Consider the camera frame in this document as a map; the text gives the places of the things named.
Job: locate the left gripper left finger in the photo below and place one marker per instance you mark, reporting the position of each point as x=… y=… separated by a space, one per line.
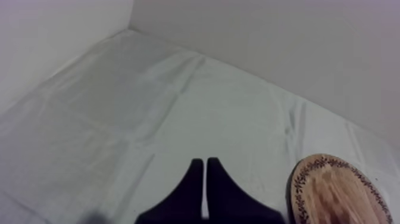
x=184 y=200

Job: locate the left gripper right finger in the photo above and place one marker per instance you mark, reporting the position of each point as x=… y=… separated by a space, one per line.
x=228 y=200

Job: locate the round wooden board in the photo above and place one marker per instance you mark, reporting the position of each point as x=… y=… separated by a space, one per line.
x=334 y=194

